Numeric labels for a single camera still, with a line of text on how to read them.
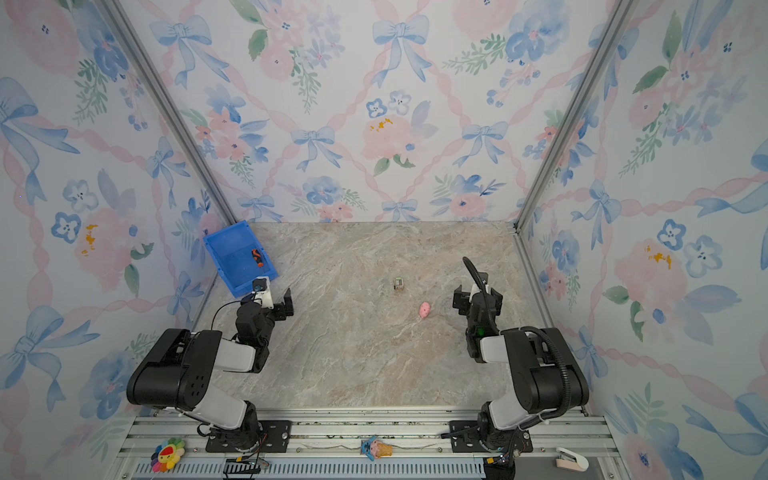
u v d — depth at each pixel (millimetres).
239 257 1094
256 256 1090
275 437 743
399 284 997
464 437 732
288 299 858
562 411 443
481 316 705
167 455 703
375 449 701
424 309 949
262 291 783
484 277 792
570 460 699
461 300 851
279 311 837
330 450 728
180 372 451
